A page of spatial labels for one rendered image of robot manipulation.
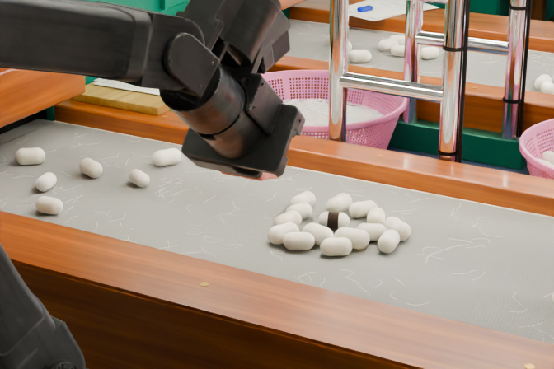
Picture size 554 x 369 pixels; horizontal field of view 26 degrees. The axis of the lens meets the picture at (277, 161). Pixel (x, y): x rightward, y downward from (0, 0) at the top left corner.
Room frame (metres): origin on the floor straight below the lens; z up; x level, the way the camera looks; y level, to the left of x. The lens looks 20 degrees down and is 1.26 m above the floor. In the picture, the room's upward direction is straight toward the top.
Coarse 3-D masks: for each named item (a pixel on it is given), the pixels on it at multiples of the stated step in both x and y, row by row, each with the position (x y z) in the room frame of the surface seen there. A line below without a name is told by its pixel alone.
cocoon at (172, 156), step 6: (162, 150) 1.40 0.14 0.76; (168, 150) 1.40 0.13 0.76; (174, 150) 1.40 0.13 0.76; (156, 156) 1.39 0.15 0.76; (162, 156) 1.39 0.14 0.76; (168, 156) 1.39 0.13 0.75; (174, 156) 1.39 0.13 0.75; (180, 156) 1.40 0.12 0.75; (156, 162) 1.39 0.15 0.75; (162, 162) 1.39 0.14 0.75; (168, 162) 1.39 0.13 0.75; (174, 162) 1.39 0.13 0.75
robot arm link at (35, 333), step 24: (0, 264) 0.78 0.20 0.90; (0, 288) 0.78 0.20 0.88; (24, 288) 0.79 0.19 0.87; (0, 312) 0.78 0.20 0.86; (24, 312) 0.79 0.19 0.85; (48, 312) 0.81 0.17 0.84; (0, 336) 0.77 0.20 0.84; (24, 336) 0.78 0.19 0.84; (48, 336) 0.80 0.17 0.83; (72, 336) 0.82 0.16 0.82; (0, 360) 0.77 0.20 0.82; (24, 360) 0.78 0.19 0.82; (48, 360) 0.80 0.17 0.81; (72, 360) 0.81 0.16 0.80
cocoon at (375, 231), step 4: (360, 224) 1.17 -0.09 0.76; (364, 224) 1.17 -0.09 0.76; (368, 224) 1.17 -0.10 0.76; (372, 224) 1.17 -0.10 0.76; (376, 224) 1.17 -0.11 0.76; (380, 224) 1.17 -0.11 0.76; (356, 228) 1.17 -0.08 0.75; (360, 228) 1.17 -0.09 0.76; (364, 228) 1.16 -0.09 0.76; (368, 228) 1.16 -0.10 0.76; (372, 228) 1.16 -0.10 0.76; (376, 228) 1.16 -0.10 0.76; (380, 228) 1.16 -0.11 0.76; (384, 228) 1.17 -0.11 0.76; (368, 232) 1.16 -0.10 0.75; (372, 232) 1.16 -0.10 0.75; (376, 232) 1.16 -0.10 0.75; (380, 232) 1.16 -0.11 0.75; (372, 236) 1.16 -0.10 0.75; (376, 236) 1.16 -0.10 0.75; (380, 236) 1.16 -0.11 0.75; (372, 240) 1.16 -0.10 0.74; (376, 240) 1.16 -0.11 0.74
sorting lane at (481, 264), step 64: (64, 128) 1.54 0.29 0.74; (0, 192) 1.31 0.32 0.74; (64, 192) 1.31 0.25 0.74; (128, 192) 1.31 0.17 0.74; (192, 192) 1.31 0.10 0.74; (256, 192) 1.31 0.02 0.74; (320, 192) 1.31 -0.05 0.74; (384, 192) 1.31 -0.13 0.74; (192, 256) 1.13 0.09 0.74; (256, 256) 1.13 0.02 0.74; (320, 256) 1.13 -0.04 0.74; (384, 256) 1.13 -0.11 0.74; (448, 256) 1.13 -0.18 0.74; (512, 256) 1.13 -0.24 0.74; (512, 320) 0.99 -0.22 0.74
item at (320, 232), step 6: (312, 222) 1.17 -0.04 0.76; (306, 228) 1.16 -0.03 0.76; (312, 228) 1.16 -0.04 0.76; (318, 228) 1.16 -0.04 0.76; (324, 228) 1.16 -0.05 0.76; (312, 234) 1.16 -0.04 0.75; (318, 234) 1.15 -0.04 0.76; (324, 234) 1.15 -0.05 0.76; (330, 234) 1.15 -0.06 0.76; (318, 240) 1.15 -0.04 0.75
